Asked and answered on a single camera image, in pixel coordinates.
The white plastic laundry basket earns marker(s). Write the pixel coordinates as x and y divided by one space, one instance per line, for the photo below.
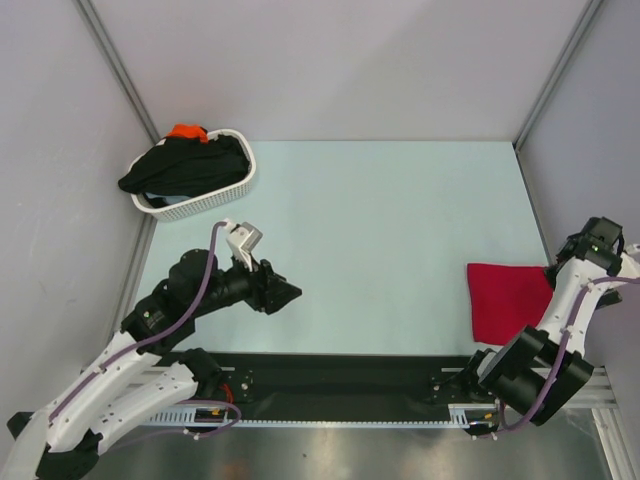
207 201

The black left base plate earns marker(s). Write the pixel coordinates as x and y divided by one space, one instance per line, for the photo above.
237 385

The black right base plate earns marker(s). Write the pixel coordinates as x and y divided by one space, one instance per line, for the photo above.
461 386

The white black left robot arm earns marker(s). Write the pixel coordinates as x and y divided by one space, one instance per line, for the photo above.
66 438

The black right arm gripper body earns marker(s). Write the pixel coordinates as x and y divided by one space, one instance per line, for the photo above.
552 275

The aluminium corner post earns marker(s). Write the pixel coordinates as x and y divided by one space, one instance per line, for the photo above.
108 50
578 35

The red t shirt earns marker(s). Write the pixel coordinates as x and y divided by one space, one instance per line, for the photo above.
504 299

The left aluminium corner post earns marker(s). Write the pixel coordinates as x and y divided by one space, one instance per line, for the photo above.
108 50

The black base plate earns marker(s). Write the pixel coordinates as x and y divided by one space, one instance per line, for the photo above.
237 385
461 386

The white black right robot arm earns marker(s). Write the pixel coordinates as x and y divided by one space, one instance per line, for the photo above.
541 368

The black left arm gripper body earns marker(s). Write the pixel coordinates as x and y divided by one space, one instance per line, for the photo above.
237 284

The orange t shirt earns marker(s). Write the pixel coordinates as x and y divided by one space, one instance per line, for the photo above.
189 132

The right aluminium corner post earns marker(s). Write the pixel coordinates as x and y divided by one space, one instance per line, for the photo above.
578 35

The light blue t shirt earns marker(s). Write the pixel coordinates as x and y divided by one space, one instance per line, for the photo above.
161 201

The black t shirt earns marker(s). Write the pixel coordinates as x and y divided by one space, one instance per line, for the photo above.
187 167

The white slotted cable duct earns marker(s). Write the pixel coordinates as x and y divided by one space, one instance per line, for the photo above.
190 416

